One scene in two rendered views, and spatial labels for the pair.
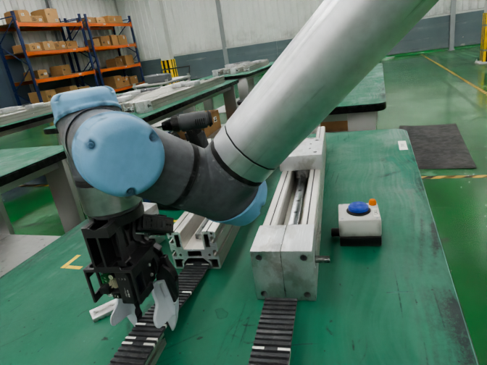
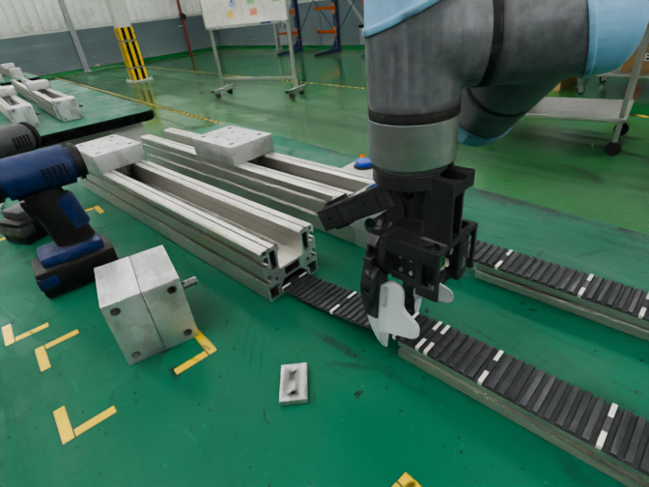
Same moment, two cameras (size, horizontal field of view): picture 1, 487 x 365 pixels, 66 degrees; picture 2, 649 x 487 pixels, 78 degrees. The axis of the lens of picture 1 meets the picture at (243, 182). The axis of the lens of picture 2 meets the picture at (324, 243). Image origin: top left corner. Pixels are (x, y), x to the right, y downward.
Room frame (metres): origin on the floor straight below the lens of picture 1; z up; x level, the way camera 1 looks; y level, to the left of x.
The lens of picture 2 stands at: (0.36, 0.51, 1.14)
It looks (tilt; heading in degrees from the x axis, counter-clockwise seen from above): 31 degrees down; 302
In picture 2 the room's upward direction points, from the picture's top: 7 degrees counter-clockwise
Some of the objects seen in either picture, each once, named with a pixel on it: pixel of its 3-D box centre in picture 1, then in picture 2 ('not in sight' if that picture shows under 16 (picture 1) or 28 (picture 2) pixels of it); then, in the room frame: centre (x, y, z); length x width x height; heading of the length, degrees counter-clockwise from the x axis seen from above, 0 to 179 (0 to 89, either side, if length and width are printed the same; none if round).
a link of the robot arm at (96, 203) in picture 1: (112, 193); (414, 139); (0.46, 0.17, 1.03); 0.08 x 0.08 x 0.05
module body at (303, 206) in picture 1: (304, 174); (238, 170); (0.99, -0.17, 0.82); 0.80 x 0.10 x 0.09; 164
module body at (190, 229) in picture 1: (240, 178); (164, 199); (1.04, 0.01, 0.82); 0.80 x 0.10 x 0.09; 164
